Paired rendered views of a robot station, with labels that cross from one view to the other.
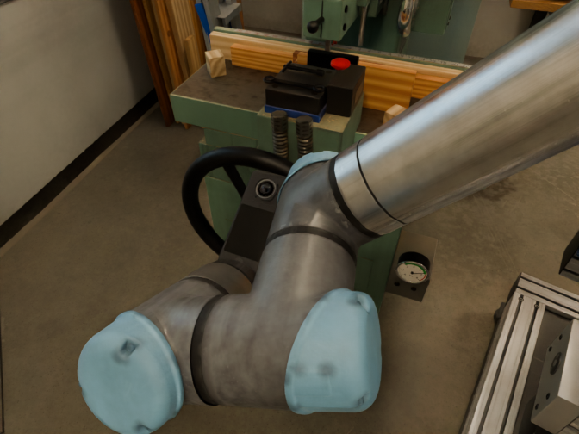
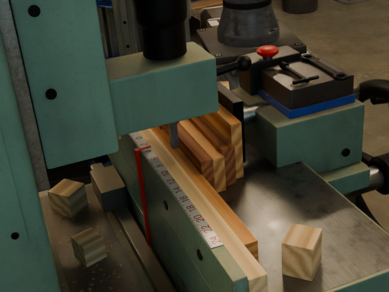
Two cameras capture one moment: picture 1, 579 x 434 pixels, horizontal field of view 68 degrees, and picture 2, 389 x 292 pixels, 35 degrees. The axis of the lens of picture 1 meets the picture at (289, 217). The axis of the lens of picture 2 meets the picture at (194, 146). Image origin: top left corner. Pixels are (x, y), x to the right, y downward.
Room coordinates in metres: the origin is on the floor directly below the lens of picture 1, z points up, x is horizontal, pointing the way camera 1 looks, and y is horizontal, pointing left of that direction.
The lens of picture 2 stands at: (1.24, 0.46, 1.32)
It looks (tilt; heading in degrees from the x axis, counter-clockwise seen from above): 29 degrees down; 229
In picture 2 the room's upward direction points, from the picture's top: 5 degrees counter-clockwise
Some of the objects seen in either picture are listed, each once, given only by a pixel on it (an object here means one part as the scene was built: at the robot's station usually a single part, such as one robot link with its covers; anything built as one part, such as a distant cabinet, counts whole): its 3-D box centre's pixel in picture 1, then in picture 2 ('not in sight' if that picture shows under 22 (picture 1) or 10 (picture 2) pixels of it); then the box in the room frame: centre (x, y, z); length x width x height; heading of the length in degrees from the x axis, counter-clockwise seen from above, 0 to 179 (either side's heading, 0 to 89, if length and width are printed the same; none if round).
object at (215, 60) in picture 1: (215, 63); (301, 251); (0.84, 0.15, 0.92); 0.04 x 0.03 x 0.04; 22
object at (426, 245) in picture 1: (412, 265); not in sight; (0.58, -0.27, 0.58); 0.12 x 0.08 x 0.08; 159
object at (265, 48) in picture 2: (340, 63); (267, 51); (0.63, -0.08, 1.02); 0.03 x 0.03 x 0.01
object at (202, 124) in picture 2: not in sight; (199, 136); (0.74, -0.10, 0.93); 0.19 x 0.02 x 0.05; 69
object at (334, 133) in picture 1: (311, 125); (294, 124); (0.62, -0.04, 0.92); 0.15 x 0.13 x 0.09; 69
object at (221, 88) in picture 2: (326, 85); (245, 115); (0.69, -0.06, 0.95); 0.09 x 0.07 x 0.09; 69
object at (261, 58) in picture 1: (377, 78); (150, 134); (0.77, -0.17, 0.92); 0.62 x 0.02 x 0.04; 69
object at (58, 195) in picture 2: not in sight; (68, 197); (0.87, -0.27, 0.82); 0.04 x 0.04 x 0.04; 18
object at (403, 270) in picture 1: (412, 269); not in sight; (0.52, -0.24, 0.65); 0.06 x 0.04 x 0.08; 69
